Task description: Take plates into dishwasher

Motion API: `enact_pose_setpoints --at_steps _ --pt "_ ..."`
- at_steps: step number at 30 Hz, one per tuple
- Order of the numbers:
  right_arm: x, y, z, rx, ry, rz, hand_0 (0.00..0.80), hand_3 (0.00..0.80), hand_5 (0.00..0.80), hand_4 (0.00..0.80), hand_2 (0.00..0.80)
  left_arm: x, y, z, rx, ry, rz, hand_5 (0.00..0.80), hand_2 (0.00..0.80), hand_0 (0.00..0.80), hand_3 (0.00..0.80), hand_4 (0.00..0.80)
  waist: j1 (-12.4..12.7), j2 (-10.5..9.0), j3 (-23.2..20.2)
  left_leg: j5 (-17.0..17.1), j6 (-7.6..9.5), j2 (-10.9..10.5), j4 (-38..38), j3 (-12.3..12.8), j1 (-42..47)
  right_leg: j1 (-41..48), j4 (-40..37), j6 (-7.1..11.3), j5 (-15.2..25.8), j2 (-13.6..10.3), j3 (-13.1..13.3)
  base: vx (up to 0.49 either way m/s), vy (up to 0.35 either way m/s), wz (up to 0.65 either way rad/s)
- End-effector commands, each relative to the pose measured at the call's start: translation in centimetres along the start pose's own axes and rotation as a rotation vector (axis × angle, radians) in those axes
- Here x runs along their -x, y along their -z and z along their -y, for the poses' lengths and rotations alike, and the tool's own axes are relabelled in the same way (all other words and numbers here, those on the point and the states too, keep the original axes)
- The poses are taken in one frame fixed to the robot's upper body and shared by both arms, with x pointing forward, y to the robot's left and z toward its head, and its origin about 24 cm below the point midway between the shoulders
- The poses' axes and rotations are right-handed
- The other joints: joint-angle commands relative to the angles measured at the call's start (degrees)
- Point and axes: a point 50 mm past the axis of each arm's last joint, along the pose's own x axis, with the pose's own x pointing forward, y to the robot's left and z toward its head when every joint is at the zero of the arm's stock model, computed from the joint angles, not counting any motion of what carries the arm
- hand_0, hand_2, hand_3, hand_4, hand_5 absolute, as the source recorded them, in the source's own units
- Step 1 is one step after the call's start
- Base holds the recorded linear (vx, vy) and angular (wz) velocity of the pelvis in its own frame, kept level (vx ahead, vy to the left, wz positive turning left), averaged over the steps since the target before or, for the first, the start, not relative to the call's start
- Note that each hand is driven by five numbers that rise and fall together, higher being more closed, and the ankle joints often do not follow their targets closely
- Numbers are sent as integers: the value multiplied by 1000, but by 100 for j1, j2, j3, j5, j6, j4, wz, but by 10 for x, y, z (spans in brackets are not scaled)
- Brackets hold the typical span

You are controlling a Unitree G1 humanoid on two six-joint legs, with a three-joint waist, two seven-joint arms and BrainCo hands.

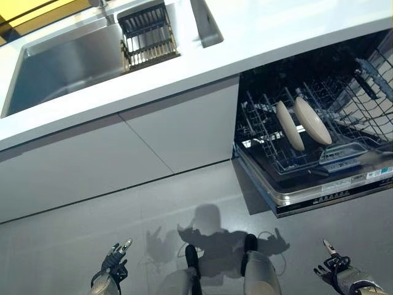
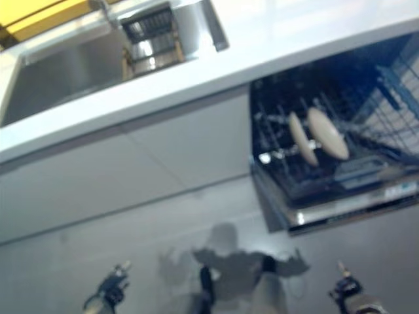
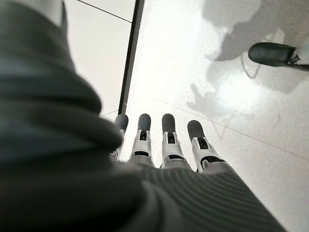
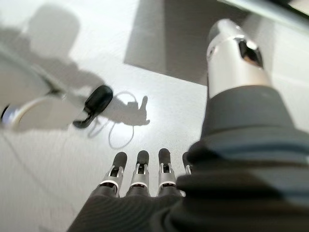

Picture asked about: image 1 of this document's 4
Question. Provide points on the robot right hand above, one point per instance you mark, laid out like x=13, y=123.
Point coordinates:
x=333, y=264

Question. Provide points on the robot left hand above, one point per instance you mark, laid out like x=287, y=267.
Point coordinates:
x=115, y=256

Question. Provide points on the white round ceramic plate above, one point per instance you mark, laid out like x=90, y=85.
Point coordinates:
x=313, y=121
x=289, y=126

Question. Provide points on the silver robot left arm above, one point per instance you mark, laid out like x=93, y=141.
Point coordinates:
x=102, y=282

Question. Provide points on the dark built-in dishwasher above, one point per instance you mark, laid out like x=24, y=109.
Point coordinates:
x=307, y=190

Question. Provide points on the silver robot left leg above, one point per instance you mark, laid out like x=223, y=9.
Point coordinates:
x=181, y=282

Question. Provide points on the black robot right foot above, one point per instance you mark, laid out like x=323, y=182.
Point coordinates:
x=250, y=246

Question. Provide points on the wide white cabinet door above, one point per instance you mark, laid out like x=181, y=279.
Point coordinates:
x=76, y=166

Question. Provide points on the grey cutlery basket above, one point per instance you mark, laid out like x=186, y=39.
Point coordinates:
x=342, y=156

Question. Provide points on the narrow white cabinet door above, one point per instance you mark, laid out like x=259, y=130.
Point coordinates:
x=184, y=123

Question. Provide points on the stainless steel kitchen sink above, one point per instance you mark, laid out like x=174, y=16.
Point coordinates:
x=61, y=67

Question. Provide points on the black dish rack steel rods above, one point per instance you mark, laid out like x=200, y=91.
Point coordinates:
x=147, y=40

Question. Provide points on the chrome pull-down kitchen faucet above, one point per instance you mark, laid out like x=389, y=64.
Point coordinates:
x=99, y=3

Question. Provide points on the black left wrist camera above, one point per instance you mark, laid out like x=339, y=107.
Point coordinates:
x=121, y=272

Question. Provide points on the window with dark frame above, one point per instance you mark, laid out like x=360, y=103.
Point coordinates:
x=18, y=15

